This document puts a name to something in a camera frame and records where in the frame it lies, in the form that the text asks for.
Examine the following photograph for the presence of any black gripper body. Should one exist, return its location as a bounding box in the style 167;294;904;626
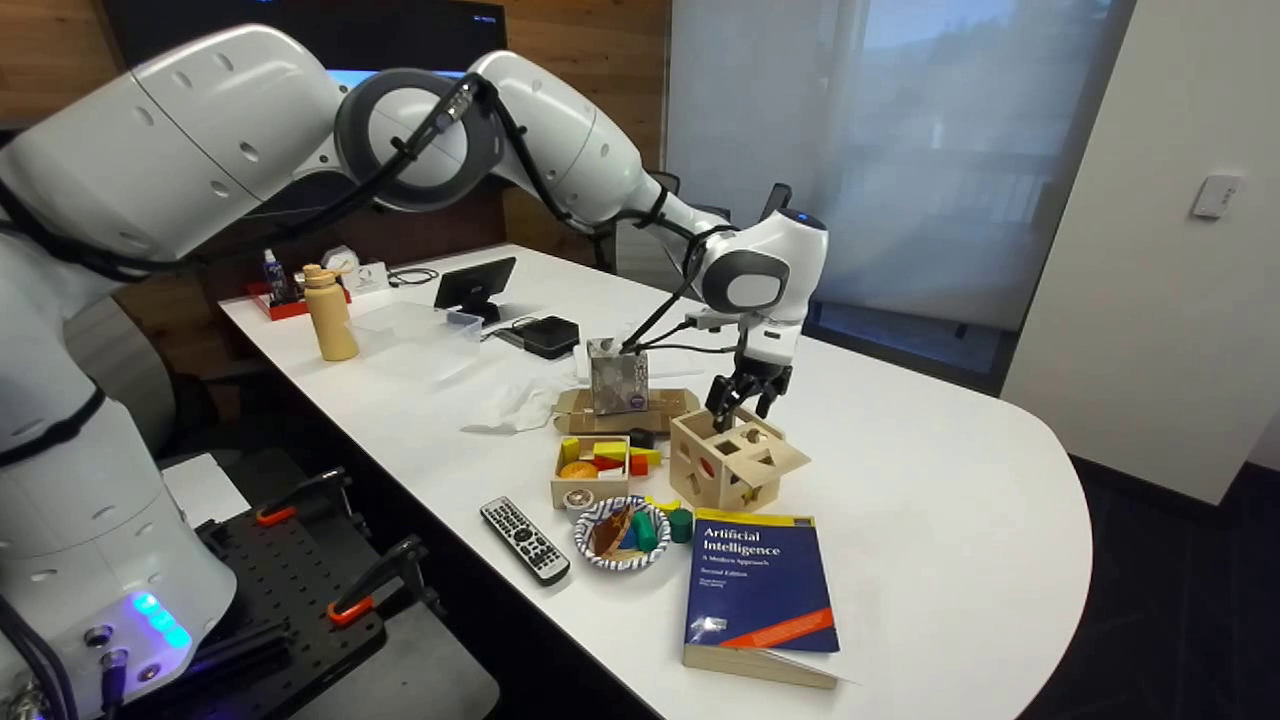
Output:
723;315;805;392

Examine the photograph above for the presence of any wooden shape sorter box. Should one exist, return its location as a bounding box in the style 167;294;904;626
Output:
666;406;818;518

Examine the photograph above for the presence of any green cylinder block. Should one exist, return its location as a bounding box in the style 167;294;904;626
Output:
625;508;670;555

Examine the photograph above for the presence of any small wooden block tray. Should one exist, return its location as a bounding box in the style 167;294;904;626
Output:
544;431;641;519

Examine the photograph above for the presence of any brown carved wooden block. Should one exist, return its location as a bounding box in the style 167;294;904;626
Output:
590;502;641;559

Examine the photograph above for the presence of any flat wooden board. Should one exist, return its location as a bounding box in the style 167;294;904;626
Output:
557;383;705;446

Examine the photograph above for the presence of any black office chair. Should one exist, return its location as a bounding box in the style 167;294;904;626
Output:
755;181;800;225

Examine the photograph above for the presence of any flat black device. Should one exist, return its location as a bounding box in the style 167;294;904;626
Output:
508;312;583;366

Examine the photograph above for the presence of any blue Artificial Intelligence textbook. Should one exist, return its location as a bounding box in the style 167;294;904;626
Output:
675;504;849;694

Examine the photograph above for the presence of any blue patterned paper bowl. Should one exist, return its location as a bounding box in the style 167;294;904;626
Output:
567;492;675;579

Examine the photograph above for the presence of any clear plastic bag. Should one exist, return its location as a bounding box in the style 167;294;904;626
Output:
456;369;572;446

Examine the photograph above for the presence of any black remote control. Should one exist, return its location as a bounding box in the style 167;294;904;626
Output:
476;492;575;592

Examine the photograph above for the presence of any white window blind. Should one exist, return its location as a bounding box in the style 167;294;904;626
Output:
660;0;1140;342

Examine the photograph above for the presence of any tan cylindrical bottle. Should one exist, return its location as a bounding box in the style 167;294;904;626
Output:
295;261;363;369

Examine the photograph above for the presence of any red flat tray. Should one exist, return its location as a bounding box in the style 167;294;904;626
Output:
259;294;320;326

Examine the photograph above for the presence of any small blue bottle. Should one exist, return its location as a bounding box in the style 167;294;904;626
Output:
258;242;291;308

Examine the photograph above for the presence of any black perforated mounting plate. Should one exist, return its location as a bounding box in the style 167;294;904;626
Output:
192;495;409;709

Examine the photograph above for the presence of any white paper sheet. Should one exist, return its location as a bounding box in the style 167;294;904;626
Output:
157;449;258;535

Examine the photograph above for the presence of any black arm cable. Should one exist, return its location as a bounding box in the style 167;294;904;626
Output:
0;72;751;366

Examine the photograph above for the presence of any orange handled clamp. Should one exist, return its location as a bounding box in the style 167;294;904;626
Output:
326;532;434;631
249;463;357;532

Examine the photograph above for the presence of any white light switch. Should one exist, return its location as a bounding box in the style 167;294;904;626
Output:
1190;170;1245;229

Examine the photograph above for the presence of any wall mounted black monitor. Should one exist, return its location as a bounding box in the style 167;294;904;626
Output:
100;0;513;94

